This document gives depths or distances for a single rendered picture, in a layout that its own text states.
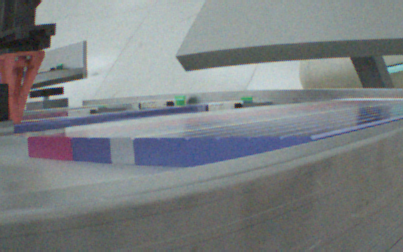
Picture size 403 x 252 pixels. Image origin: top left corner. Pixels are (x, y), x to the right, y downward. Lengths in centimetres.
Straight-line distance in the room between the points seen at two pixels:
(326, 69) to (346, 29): 48
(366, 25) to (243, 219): 97
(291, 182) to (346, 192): 4
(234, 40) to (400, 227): 96
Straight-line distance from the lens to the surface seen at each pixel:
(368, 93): 81
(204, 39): 127
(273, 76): 212
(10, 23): 70
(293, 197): 19
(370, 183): 24
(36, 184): 26
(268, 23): 122
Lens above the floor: 127
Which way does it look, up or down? 37 degrees down
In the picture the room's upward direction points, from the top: 36 degrees counter-clockwise
